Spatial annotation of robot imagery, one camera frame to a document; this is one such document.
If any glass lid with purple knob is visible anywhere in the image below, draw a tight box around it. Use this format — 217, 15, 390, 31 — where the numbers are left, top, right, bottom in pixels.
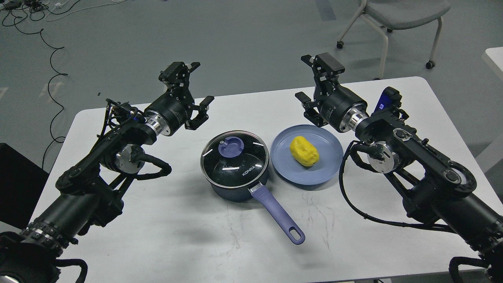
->
200, 130, 270, 189

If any black floor cable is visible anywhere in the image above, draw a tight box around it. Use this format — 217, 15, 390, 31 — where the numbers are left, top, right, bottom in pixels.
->
0, 0, 81, 169

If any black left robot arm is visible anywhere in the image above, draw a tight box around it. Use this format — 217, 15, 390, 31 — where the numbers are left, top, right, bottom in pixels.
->
1, 62, 214, 283

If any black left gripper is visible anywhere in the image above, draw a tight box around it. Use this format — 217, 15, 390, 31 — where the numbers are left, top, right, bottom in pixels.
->
144, 62, 215, 136

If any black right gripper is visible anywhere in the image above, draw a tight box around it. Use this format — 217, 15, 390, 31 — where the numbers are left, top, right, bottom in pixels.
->
295, 53, 369, 133

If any grey office chair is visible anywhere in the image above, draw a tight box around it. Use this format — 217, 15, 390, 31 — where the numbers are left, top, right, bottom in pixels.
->
336, 0, 451, 79

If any blue round plate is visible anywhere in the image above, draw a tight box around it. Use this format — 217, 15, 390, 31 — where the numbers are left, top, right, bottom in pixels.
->
270, 124, 343, 185

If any black box at left edge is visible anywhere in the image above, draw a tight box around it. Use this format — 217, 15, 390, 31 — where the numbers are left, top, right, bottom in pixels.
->
0, 143, 49, 229

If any white table at right edge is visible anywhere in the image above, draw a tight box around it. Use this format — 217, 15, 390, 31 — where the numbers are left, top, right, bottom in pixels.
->
481, 46, 503, 81

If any dark pot with purple handle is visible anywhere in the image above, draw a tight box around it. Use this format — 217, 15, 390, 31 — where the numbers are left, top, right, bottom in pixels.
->
203, 156, 306, 245

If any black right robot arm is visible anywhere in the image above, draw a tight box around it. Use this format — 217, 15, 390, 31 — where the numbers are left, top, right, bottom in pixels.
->
295, 53, 503, 283

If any white floor cable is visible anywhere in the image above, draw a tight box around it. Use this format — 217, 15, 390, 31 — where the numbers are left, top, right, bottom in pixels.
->
43, 0, 130, 22

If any yellow potato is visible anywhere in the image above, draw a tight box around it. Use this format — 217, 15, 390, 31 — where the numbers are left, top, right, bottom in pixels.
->
289, 136, 320, 167

